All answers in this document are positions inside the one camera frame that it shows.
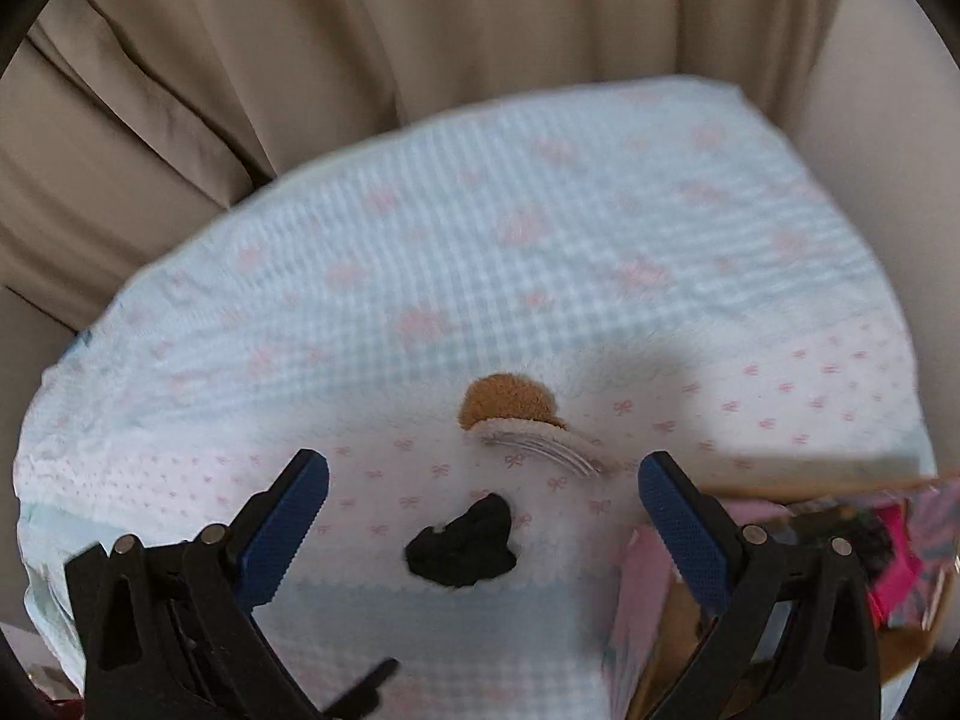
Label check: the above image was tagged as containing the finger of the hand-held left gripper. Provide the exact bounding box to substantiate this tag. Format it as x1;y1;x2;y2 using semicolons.
319;656;401;720

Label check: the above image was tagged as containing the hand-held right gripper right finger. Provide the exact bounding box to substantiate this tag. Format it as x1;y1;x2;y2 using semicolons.
637;450;882;720

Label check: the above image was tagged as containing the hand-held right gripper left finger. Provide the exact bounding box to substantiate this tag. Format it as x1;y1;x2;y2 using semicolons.
64;448;331;720

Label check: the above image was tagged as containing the black patterned cloth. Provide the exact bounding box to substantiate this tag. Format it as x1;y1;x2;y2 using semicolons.
405;493;520;590

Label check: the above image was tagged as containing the brown plush toy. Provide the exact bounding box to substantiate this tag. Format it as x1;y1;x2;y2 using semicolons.
459;373;565;433

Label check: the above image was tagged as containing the pink pouch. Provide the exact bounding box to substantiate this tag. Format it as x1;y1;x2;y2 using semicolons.
866;506;929;628

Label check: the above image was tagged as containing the pink patterned cardboard box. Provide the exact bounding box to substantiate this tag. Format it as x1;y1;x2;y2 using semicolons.
604;474;960;720

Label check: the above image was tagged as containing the light blue checked blanket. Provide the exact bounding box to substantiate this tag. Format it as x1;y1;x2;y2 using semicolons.
15;75;938;720

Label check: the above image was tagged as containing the beige curtain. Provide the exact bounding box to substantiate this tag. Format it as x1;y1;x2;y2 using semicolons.
0;0;852;335

